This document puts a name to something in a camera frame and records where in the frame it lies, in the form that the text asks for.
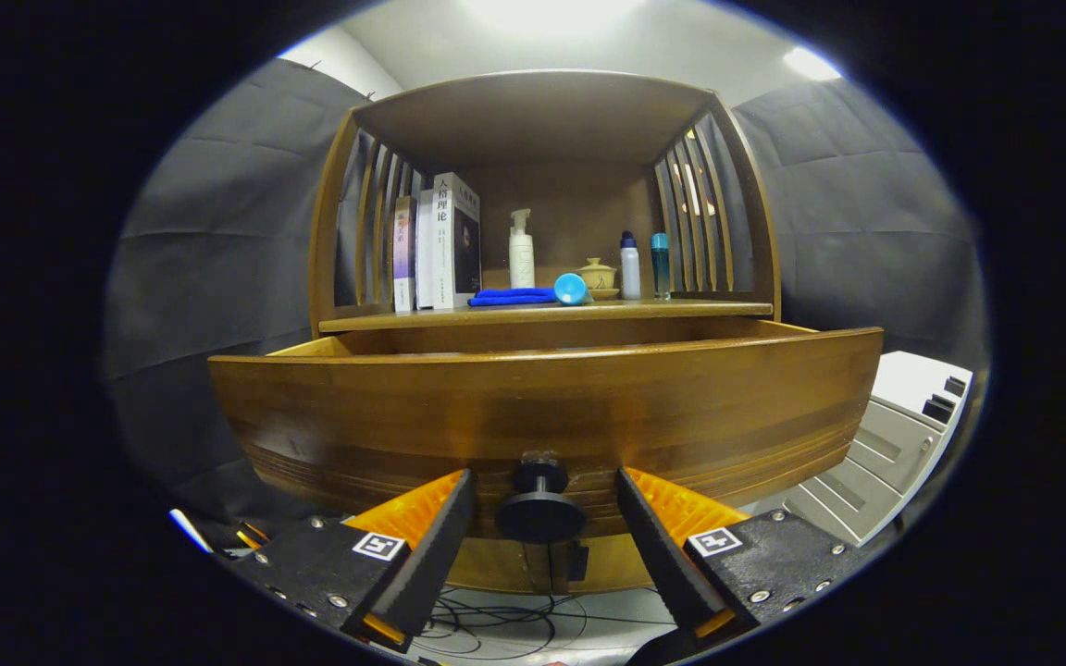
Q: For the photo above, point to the thick white portrait book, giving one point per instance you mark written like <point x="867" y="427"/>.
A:
<point x="454" y="240"/>

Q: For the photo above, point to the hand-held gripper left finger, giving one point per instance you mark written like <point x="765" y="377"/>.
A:
<point x="427" y="555"/>

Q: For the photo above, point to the brown wooden cabinet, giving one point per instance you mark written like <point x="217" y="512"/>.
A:
<point x="533" y="116"/>

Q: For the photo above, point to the wooden cabinet door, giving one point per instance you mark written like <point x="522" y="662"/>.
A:
<point x="491" y="566"/>
<point x="621" y="569"/>

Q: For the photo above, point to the rectangular ceiling light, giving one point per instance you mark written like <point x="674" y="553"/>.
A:
<point x="811" y="63"/>

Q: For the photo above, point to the wooden countertop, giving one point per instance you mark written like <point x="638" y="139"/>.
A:
<point x="681" y="308"/>

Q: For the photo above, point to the yellow lidded teacup with saucer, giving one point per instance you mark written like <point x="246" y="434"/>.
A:
<point x="600" y="276"/>

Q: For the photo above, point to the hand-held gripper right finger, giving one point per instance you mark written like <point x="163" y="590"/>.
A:
<point x="663" y="555"/>

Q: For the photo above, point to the purple spine book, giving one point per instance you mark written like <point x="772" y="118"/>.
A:
<point x="403" y="250"/>

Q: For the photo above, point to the black backdrop cloth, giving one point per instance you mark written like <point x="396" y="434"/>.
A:
<point x="209" y="277"/>

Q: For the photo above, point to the white pump bottle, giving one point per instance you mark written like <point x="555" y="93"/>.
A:
<point x="522" y="259"/>

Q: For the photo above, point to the brown wooden drawer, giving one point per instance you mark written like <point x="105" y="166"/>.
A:
<point x="542" y="398"/>

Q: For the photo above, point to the white and blue cosmetic tube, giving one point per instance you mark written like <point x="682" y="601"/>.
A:
<point x="572" y="289"/>

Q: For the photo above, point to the white bottle dark blue cap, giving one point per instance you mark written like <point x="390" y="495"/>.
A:
<point x="630" y="273"/>

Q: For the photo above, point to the clear blue bottle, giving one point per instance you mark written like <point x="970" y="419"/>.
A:
<point x="661" y="268"/>

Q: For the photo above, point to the folded blue cloth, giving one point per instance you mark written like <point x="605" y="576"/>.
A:
<point x="510" y="297"/>

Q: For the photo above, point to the black cabinet door lock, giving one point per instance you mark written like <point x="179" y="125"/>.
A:
<point x="579" y="562"/>

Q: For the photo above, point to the thin white book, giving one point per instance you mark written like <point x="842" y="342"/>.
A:
<point x="425" y="250"/>

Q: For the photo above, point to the white drawer unit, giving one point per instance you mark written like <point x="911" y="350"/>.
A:
<point x="875" y="444"/>

